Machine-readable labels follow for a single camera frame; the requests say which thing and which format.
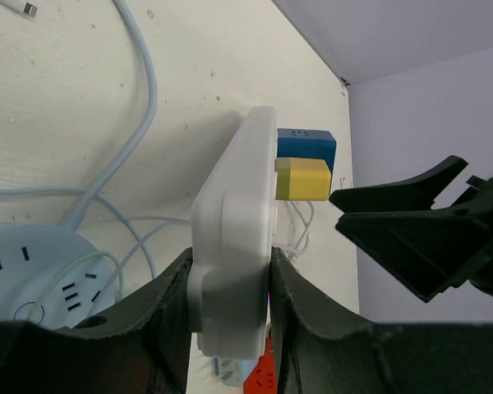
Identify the thin light blue charger cable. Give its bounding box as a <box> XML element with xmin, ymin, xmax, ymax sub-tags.
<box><xmin>0</xmin><ymin>0</ymin><xmax>194</xmax><ymax>325</ymax></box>

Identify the round light blue socket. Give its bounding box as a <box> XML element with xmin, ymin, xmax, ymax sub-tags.
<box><xmin>0</xmin><ymin>223</ymin><xmax>119</xmax><ymax>330</ymax></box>

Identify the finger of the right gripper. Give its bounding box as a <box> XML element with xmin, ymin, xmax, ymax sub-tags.
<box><xmin>336</xmin><ymin>202</ymin><xmax>484</xmax><ymax>302</ymax></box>
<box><xmin>329</xmin><ymin>155</ymin><xmax>468</xmax><ymax>213</ymax></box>

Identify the light blue charger plug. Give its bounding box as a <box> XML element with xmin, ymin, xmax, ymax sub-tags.
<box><xmin>214</xmin><ymin>358</ymin><xmax>257</xmax><ymax>387</ymax></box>

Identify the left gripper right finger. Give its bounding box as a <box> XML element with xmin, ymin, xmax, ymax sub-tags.
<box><xmin>270</xmin><ymin>248</ymin><xmax>493</xmax><ymax>393</ymax></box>

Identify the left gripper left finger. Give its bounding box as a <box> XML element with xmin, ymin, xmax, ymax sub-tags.
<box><xmin>0</xmin><ymin>249</ymin><xmax>192</xmax><ymax>393</ymax></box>

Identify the white power cord with plug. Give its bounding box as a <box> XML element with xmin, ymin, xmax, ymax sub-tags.
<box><xmin>273</xmin><ymin>199</ymin><xmax>317</xmax><ymax>259</ymax></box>

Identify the blue cube adapter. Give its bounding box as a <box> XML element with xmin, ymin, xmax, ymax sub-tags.
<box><xmin>277</xmin><ymin>128</ymin><xmax>338</xmax><ymax>175</ymax></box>

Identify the yellow charger plug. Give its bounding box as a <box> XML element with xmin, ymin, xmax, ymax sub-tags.
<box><xmin>275</xmin><ymin>158</ymin><xmax>332</xmax><ymax>201</ymax></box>

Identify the red cube adapter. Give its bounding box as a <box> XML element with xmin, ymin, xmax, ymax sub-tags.
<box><xmin>243</xmin><ymin>340</ymin><xmax>277</xmax><ymax>394</ymax></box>

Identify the white multicolour power strip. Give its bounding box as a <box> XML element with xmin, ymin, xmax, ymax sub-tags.
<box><xmin>187</xmin><ymin>107</ymin><xmax>277</xmax><ymax>360</ymax></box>

